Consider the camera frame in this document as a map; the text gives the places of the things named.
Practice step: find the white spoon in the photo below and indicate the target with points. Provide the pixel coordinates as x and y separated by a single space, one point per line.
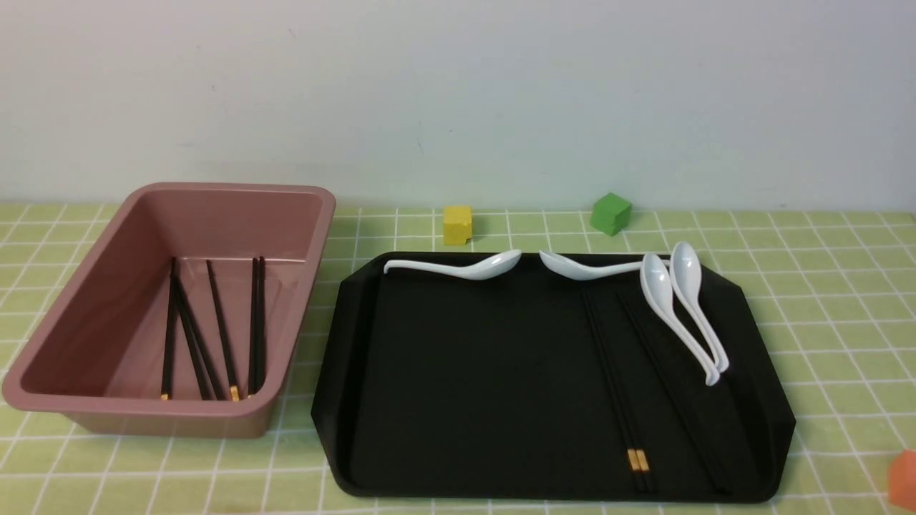
685 271
489 267
658 291
574 270

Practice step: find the orange block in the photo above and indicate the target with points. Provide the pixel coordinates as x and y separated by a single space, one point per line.
901 481

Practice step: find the white spoon far left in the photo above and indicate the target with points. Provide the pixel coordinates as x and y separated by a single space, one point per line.
489 267

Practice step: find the black chopstick bin crossed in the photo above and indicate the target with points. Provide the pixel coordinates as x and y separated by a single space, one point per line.
204 370

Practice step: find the black chopstick on tray right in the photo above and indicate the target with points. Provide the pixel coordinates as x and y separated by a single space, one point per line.
710 463

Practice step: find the white spoon centre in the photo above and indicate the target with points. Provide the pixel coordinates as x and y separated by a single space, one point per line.
574 270

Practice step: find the black chopstick bin far right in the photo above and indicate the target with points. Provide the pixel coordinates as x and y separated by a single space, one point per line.
260 324

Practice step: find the green cube block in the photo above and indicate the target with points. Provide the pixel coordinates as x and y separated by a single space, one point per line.
610 214

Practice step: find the black chopstick bin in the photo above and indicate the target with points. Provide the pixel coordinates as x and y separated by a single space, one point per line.
260 324
254 330
232 375
169 344

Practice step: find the pink plastic bin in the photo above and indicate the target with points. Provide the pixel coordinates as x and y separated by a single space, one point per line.
97 355

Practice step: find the black chopstick gold band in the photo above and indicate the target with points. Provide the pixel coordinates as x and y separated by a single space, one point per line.
621 395
620 415

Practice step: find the white spoon outer right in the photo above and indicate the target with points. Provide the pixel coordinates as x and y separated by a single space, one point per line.
685 271

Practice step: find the yellow cube block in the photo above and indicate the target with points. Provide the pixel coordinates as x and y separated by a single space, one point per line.
457 225

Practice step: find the black chopstick bin far left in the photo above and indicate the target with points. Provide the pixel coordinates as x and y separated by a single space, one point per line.
169 344

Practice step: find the white spoon inner right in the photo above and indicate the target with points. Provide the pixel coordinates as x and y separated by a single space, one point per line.
658 291

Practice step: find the black chopstick gold band right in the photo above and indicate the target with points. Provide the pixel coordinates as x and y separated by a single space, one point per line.
621 395

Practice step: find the black chopstick bin right inner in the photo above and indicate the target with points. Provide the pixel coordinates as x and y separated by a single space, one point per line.
254 330

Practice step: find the black chopstick gold band left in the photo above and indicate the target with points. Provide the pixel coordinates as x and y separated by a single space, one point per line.
620 415

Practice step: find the black chopstick bin middle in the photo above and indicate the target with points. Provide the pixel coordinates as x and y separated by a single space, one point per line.
232 375

